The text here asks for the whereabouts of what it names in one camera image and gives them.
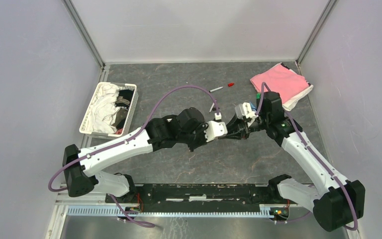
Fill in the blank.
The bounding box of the blue pen cap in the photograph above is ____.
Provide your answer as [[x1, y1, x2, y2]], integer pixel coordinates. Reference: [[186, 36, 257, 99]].
[[250, 102, 257, 112]]

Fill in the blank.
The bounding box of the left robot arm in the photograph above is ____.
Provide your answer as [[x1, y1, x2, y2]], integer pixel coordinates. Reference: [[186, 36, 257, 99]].
[[63, 108, 214, 203]]

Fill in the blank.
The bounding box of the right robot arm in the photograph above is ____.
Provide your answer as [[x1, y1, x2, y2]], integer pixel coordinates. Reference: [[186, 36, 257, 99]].
[[224, 92, 366, 232]]

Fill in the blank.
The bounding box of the white pen upper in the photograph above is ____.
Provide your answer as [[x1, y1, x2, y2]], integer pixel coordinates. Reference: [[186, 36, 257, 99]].
[[209, 86, 224, 93]]

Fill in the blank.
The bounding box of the pink folded cloth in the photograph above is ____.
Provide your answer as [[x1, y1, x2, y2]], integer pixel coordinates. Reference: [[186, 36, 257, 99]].
[[250, 63, 310, 109]]

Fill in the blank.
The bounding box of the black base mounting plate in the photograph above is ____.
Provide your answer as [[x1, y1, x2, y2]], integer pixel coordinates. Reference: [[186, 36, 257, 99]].
[[117, 183, 294, 213]]

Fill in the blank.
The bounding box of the black cloth in basket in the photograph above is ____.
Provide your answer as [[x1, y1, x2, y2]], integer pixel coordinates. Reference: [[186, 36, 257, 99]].
[[113, 89, 134, 130]]

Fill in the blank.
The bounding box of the white plastic basket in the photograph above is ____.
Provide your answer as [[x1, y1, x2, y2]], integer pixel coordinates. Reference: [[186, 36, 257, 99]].
[[79, 82, 138, 139]]

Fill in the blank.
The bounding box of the white cloth in basket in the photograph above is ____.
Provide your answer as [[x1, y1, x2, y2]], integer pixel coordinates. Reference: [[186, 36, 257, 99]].
[[84, 83, 120, 134]]

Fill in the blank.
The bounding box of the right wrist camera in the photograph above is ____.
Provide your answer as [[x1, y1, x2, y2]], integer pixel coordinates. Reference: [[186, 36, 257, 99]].
[[234, 102, 257, 120]]

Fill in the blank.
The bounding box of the aluminium frame rail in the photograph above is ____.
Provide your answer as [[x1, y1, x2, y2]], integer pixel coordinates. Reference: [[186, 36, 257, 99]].
[[57, 184, 289, 221]]

